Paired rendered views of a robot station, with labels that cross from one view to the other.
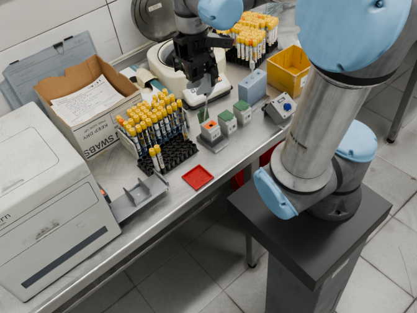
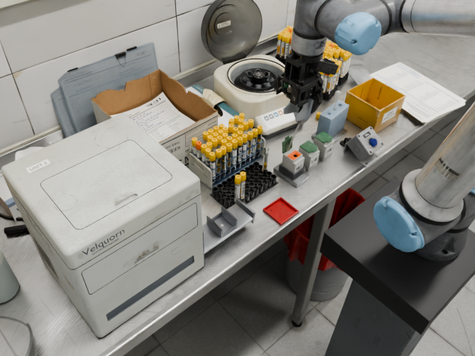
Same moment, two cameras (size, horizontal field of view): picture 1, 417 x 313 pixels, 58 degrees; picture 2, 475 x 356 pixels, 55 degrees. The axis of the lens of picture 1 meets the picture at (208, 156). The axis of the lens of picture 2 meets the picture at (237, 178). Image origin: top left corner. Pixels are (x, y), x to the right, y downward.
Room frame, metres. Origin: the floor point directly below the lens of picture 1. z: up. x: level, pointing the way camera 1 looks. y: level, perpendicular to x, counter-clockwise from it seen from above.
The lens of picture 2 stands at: (-0.08, 0.28, 1.79)
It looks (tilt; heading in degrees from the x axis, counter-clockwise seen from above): 45 degrees down; 351
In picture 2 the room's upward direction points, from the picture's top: 2 degrees clockwise
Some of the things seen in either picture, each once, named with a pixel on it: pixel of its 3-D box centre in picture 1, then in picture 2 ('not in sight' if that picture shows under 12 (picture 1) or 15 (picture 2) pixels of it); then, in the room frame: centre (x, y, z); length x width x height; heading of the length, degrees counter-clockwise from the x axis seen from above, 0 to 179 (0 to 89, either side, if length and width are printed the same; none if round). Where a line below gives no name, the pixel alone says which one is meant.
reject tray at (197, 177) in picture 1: (197, 177); (280, 210); (0.68, 0.04, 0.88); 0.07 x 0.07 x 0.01; 34
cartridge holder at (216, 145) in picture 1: (211, 138); (291, 170); (0.82, -0.02, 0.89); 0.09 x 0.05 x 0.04; 37
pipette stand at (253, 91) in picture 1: (252, 90); (331, 122); (0.98, -0.18, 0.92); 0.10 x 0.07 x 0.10; 131
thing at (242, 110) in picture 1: (242, 113); (322, 145); (0.90, -0.13, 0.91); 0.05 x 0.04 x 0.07; 34
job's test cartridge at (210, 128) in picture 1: (210, 131); (292, 163); (0.82, -0.02, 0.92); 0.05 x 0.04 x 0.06; 37
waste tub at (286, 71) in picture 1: (293, 71); (372, 106); (1.05, -0.33, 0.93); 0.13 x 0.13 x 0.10; 32
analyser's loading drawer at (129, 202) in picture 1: (131, 198); (214, 229); (0.61, 0.22, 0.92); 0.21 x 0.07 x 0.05; 124
